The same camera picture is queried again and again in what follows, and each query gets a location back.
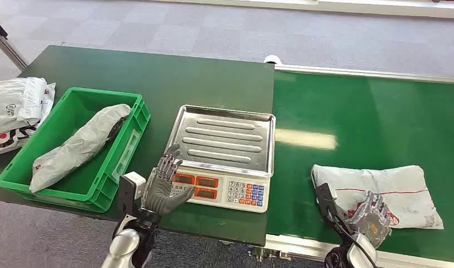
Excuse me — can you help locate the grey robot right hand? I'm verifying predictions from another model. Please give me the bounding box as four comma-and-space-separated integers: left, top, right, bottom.
347, 190, 392, 248

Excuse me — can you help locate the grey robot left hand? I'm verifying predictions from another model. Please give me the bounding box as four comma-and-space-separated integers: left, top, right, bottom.
141, 143, 196, 216

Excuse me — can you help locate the grey package with red print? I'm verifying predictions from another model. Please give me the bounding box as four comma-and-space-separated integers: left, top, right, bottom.
310, 164, 445, 231

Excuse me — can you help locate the green plastic basket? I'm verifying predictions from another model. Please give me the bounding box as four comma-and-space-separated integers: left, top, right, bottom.
0, 87, 151, 213

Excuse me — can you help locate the electronic weighing scale steel tray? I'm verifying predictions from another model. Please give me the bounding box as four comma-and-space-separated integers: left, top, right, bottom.
163, 104, 276, 214

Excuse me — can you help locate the long grey plastic package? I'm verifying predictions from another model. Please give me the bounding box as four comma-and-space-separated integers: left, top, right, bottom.
29, 104, 132, 193

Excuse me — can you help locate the black and white printed bag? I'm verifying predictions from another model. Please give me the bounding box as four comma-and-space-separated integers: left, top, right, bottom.
0, 125, 39, 157

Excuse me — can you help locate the white plastic mailer bag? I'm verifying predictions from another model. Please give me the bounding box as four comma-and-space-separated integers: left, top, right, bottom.
0, 76, 56, 137

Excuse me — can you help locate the metal stand leg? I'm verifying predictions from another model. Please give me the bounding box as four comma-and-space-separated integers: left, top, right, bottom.
0, 19, 29, 71

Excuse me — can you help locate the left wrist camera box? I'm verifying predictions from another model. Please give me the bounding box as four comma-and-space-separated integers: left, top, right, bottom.
117, 171, 147, 219

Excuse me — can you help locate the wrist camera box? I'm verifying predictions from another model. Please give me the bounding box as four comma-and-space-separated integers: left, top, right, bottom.
117, 171, 147, 219
315, 183, 352, 235

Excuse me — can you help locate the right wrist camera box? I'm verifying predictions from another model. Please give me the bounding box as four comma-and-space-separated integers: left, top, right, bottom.
315, 183, 352, 235

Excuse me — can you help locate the metal conveyor bracket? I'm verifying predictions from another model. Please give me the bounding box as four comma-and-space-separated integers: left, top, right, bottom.
248, 247, 292, 262

